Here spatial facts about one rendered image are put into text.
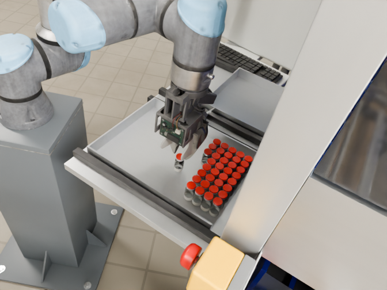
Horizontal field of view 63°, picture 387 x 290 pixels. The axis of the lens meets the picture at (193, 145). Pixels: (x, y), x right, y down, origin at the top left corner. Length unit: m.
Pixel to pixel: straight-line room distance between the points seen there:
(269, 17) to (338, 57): 1.13
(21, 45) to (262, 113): 0.69
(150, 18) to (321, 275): 0.46
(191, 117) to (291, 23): 0.87
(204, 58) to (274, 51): 0.95
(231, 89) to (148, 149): 0.40
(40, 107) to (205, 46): 0.62
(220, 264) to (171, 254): 1.15
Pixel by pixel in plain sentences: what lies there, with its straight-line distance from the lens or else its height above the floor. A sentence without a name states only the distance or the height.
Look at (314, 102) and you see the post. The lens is 0.33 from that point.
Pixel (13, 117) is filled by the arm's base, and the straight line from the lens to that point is 1.01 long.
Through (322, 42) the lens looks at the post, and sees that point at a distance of 0.30.
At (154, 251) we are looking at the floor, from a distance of 1.63.
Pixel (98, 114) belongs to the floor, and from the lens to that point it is 2.27.
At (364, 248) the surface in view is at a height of 1.15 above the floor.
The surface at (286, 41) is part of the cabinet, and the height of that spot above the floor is 0.92.
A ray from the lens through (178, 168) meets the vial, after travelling 0.75.
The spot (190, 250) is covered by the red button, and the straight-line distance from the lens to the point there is 0.51.
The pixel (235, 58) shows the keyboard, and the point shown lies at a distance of 1.36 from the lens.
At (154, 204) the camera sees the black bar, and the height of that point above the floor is 0.90.
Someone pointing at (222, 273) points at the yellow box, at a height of 1.03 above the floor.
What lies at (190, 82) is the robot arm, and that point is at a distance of 0.54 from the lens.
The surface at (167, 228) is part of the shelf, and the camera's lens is 0.68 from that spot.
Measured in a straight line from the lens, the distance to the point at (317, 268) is 0.50.
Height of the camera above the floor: 1.46
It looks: 44 degrees down
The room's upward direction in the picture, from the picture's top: 12 degrees clockwise
